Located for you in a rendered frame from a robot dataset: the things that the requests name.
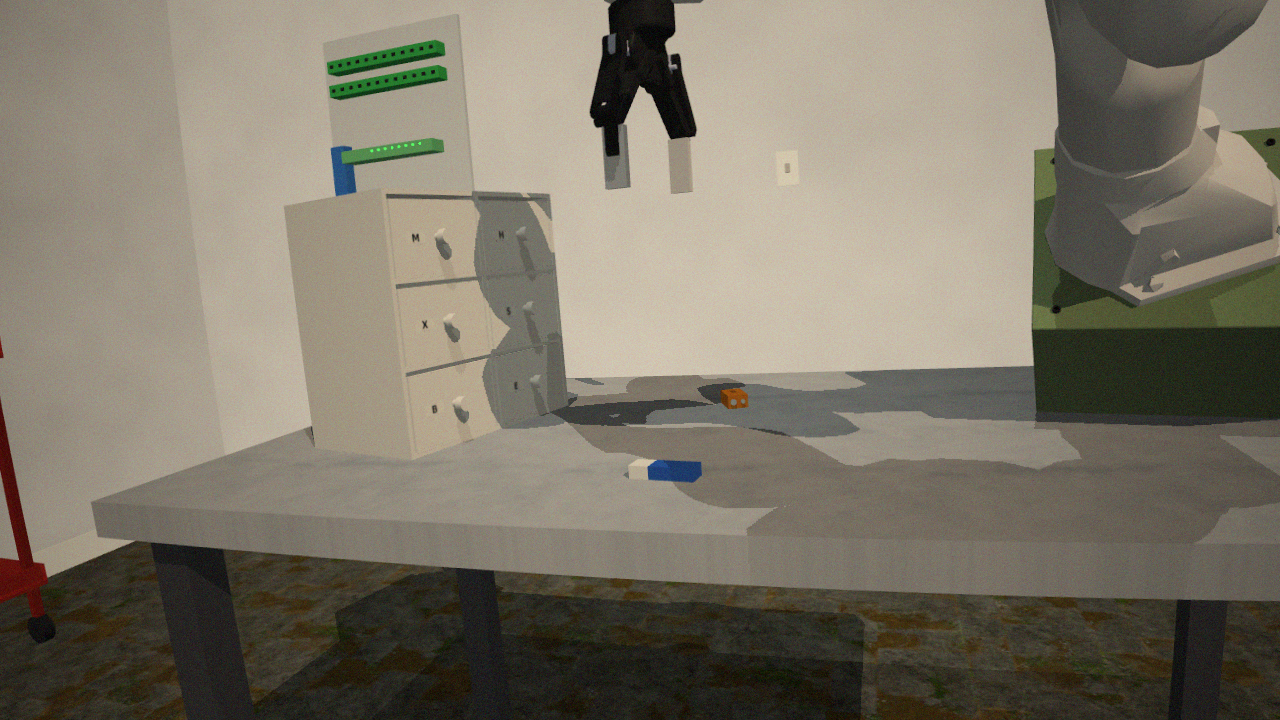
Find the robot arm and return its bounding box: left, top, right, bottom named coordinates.
left=1044, top=0, right=1280, bottom=307

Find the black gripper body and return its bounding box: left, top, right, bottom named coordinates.
left=608, top=0, right=676, bottom=88

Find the orange rectangular block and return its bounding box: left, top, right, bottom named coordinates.
left=721, top=388, right=748, bottom=409

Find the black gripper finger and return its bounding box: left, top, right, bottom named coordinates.
left=645, top=53, right=698, bottom=193
left=590, top=32, right=657, bottom=190

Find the blue and white eraser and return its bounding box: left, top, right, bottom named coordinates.
left=628, top=459, right=701, bottom=482

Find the cream small chest of drawers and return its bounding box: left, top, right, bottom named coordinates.
left=284, top=188, right=568, bottom=460

